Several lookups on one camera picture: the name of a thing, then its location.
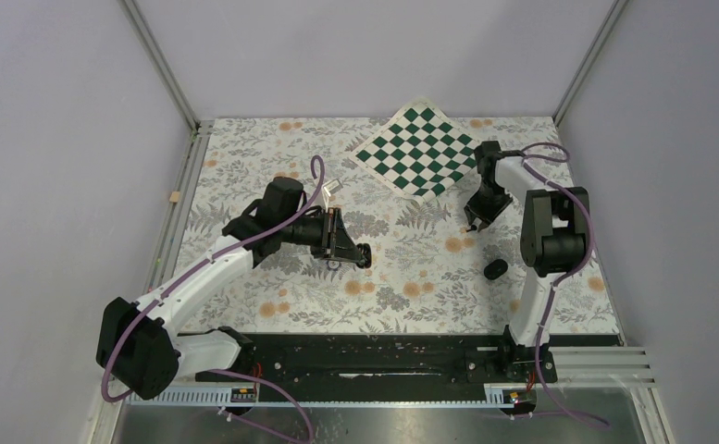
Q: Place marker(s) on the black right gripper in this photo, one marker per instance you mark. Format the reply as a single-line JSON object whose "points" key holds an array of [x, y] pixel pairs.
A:
{"points": [[473, 208]]}

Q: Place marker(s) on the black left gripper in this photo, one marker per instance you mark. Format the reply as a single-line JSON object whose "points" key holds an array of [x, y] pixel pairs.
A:
{"points": [[335, 242]]}

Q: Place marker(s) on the black earbud charging case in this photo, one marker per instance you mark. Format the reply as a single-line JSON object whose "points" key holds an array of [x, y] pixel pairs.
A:
{"points": [[366, 256]]}

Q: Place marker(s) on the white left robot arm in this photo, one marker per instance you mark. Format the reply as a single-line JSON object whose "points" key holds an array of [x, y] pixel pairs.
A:
{"points": [[141, 343]]}

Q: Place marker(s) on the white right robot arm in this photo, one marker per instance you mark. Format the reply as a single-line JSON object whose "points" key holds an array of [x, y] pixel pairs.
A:
{"points": [[556, 236]]}

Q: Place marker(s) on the small black oval object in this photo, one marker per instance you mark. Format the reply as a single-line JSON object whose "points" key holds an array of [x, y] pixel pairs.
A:
{"points": [[495, 269]]}

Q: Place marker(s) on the green white chessboard mat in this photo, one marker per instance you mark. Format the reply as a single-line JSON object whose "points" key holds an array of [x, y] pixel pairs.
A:
{"points": [[419, 153]]}

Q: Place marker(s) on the floral table mat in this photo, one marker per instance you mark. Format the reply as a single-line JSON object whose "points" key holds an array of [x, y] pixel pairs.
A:
{"points": [[426, 274]]}

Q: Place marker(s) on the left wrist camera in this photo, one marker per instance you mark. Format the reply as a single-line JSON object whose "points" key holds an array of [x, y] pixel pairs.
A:
{"points": [[330, 188]]}

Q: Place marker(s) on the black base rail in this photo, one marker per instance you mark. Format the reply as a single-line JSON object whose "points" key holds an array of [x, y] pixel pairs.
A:
{"points": [[363, 367]]}

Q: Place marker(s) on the white cable duct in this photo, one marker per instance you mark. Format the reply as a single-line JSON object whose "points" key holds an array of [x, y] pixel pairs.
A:
{"points": [[247, 395]]}

